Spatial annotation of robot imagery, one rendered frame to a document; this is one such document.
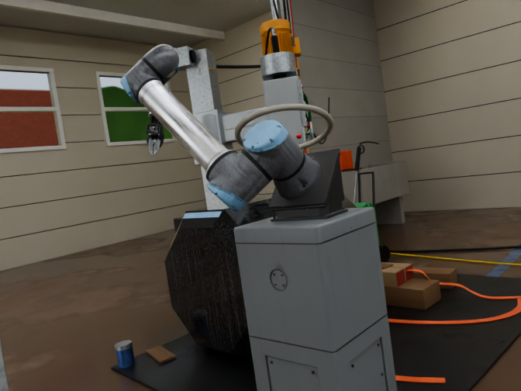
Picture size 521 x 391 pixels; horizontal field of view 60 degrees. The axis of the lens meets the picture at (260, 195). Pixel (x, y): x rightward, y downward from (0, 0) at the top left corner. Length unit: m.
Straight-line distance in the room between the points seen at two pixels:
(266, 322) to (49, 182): 7.32
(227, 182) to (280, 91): 1.39
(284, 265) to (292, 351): 0.31
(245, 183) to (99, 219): 7.68
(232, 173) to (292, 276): 0.41
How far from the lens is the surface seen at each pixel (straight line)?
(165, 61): 1.90
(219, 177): 1.58
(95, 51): 9.73
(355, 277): 1.68
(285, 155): 1.58
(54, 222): 8.77
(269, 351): 1.79
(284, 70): 2.87
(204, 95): 3.73
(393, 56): 7.91
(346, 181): 5.71
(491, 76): 7.36
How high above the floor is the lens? 1.06
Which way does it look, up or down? 4 degrees down
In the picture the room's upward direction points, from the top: 8 degrees counter-clockwise
